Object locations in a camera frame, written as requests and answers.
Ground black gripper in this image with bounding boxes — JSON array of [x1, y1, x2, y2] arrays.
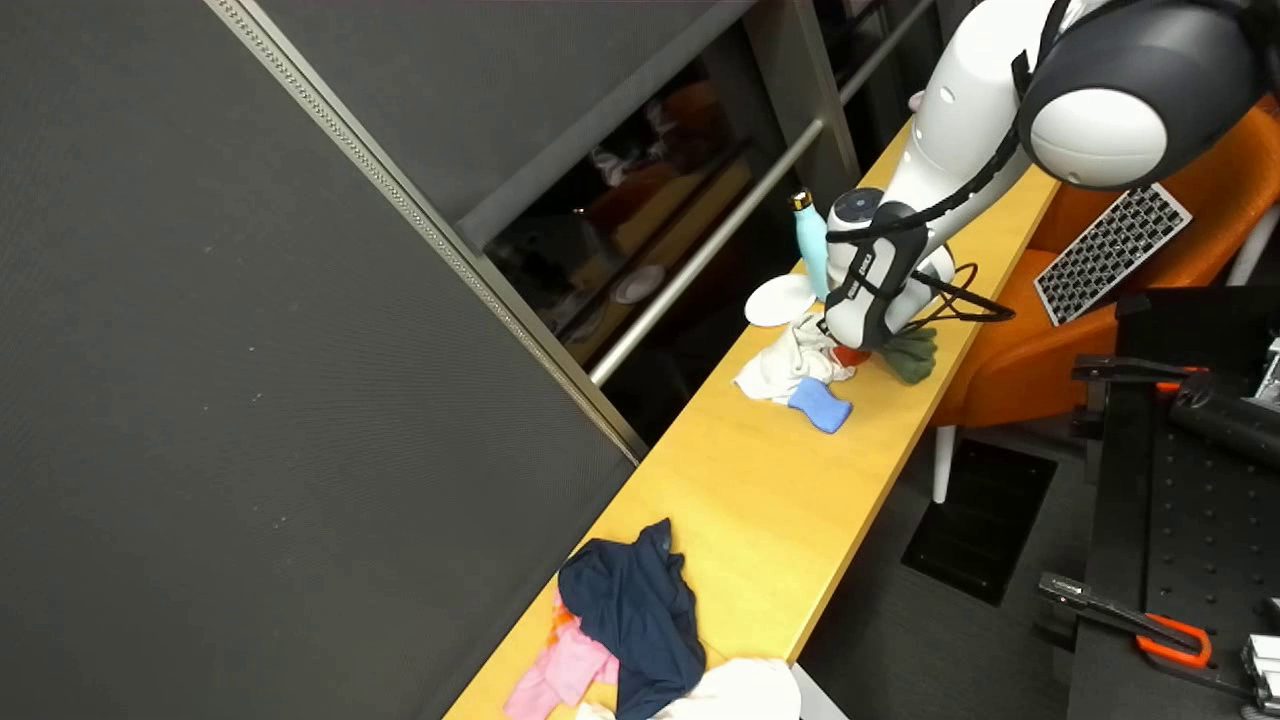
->
[[824, 187, 954, 350]]

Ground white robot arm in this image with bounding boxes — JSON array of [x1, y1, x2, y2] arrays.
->
[[824, 0, 1280, 350]]

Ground blue sponge object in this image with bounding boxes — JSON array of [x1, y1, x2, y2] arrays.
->
[[786, 377, 852, 433]]

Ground silver window handrail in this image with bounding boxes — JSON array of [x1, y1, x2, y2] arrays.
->
[[589, 120, 827, 389]]

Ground light blue water bottle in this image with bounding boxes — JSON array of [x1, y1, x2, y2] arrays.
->
[[793, 192, 827, 299]]

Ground white plate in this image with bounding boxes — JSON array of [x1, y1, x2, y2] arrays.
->
[[744, 273, 810, 328]]

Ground orange chair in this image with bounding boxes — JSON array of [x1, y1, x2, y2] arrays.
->
[[933, 96, 1280, 433]]

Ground black perforated breadboard plate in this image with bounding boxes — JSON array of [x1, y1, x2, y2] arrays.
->
[[1068, 389, 1280, 720]]

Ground navy blue cloth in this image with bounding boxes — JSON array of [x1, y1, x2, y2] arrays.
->
[[560, 521, 707, 720]]

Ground white cloth pile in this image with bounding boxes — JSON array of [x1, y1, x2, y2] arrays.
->
[[654, 661, 799, 720]]

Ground orange black clamp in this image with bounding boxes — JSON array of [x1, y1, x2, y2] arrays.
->
[[1037, 570, 1216, 671]]

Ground pink cloth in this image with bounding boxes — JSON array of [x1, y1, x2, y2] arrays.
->
[[505, 606, 621, 720]]

